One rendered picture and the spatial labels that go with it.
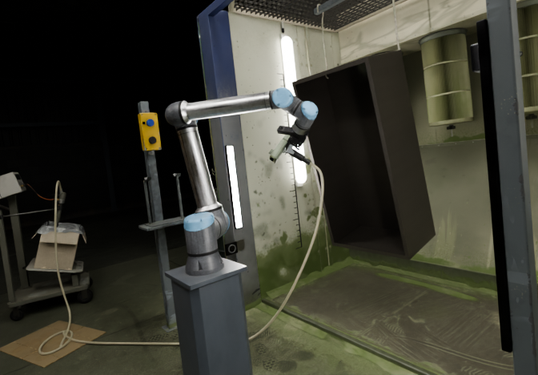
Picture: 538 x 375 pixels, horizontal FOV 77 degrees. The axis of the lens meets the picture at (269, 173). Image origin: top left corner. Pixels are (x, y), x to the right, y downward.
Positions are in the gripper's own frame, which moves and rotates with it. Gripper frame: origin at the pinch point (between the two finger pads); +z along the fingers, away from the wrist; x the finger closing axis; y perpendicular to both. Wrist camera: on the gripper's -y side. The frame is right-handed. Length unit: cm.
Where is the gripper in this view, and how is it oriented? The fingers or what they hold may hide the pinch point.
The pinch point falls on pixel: (286, 149)
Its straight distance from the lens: 198.9
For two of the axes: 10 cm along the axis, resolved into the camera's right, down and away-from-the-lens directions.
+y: 8.6, 5.1, -0.7
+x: 4.5, -6.8, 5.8
